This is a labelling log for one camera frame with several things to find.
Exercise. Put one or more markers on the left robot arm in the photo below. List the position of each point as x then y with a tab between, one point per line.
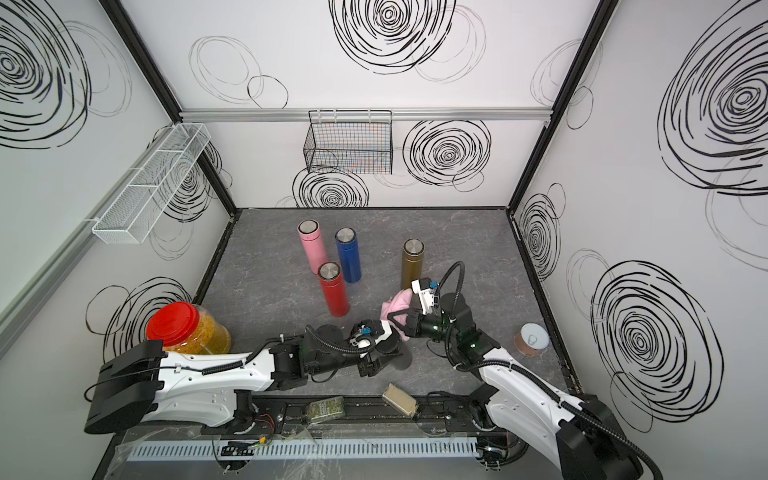
150	384

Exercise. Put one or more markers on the white lid can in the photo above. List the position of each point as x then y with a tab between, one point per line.
532	340

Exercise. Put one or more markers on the red lid snack jar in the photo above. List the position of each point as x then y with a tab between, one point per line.
188	329

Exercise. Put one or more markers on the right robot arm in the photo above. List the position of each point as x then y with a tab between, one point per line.
580	437

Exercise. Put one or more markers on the green scouring pad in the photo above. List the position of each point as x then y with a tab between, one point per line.
328	409

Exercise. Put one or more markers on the red thermos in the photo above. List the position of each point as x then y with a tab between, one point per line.
332	284

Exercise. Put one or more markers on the black thermos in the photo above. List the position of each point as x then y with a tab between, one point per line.
395	353

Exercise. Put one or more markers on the pink thermos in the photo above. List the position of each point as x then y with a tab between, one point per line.
312	241

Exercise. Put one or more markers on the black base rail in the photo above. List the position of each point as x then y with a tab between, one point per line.
437	413

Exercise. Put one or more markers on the white cable duct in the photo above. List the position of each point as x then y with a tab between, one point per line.
314	449

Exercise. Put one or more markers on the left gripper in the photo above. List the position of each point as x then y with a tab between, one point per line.
375	366

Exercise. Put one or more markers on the black wire basket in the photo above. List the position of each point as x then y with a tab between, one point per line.
359	141

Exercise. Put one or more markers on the gold thermos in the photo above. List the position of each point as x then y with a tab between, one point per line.
412	261

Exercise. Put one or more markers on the beige sponge block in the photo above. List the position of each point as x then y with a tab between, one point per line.
401	401

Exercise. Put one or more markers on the pink microfiber cloth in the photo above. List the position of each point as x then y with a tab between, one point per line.
394	312

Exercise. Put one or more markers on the blue thermos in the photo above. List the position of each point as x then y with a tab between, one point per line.
348	250

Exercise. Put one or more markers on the white wire shelf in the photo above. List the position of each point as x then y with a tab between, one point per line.
168	182

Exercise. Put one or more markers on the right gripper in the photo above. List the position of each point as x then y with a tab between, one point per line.
414	322

